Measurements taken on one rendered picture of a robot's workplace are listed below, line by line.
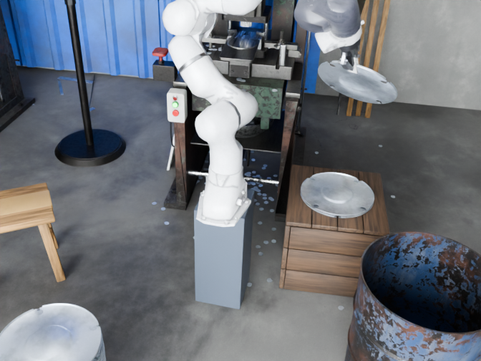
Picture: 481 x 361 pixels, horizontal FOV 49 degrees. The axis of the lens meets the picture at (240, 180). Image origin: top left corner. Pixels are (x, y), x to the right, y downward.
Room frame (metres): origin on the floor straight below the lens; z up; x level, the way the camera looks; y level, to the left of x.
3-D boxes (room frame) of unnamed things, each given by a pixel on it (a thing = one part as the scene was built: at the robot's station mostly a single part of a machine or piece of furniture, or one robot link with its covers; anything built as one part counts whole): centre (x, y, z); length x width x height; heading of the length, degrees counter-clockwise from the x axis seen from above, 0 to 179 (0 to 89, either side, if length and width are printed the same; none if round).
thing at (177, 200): (2.51, 0.25, 0.45); 0.92 x 0.12 x 0.90; 173
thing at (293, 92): (2.44, -0.28, 0.45); 0.92 x 0.12 x 0.90; 173
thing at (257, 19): (2.34, 0.00, 0.86); 0.20 x 0.16 x 0.05; 83
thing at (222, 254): (1.54, 0.05, 0.23); 0.18 x 0.18 x 0.45; 79
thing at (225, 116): (1.50, 0.07, 0.71); 0.18 x 0.11 x 0.25; 145
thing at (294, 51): (2.31, -0.16, 0.76); 0.17 x 0.06 x 0.10; 83
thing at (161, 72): (2.14, 0.34, 0.62); 0.10 x 0.06 x 0.20; 83
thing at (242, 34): (2.33, 0.01, 0.76); 0.15 x 0.09 x 0.05; 83
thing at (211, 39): (2.35, 0.17, 0.76); 0.17 x 0.06 x 0.10; 83
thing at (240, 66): (2.16, 0.03, 0.72); 0.25 x 0.14 x 0.14; 173
